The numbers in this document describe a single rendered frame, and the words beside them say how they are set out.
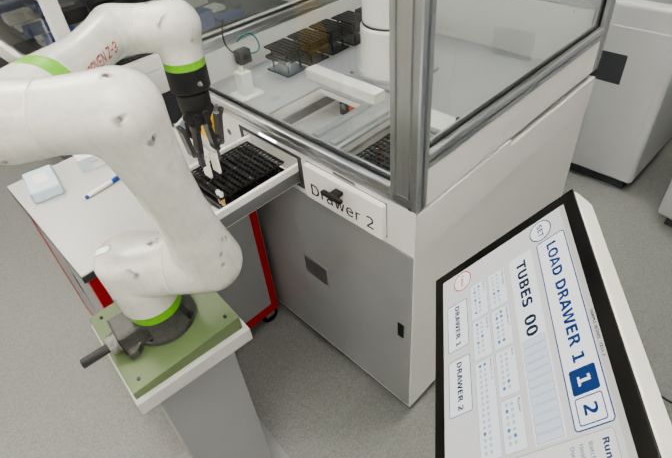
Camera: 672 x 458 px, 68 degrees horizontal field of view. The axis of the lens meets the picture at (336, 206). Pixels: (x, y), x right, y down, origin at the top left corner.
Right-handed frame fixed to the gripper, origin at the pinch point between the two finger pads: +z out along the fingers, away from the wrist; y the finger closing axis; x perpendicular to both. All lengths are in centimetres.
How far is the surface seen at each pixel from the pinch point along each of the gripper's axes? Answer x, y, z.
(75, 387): -55, 53, 101
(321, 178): 17.9, -21.2, 8.3
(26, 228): -171, 31, 100
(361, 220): 32.0, -21.4, 15.3
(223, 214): 5.6, 2.9, 12.3
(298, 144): 8.0, -22.6, 2.3
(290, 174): 5.7, -20.2, 12.0
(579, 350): 94, 5, -15
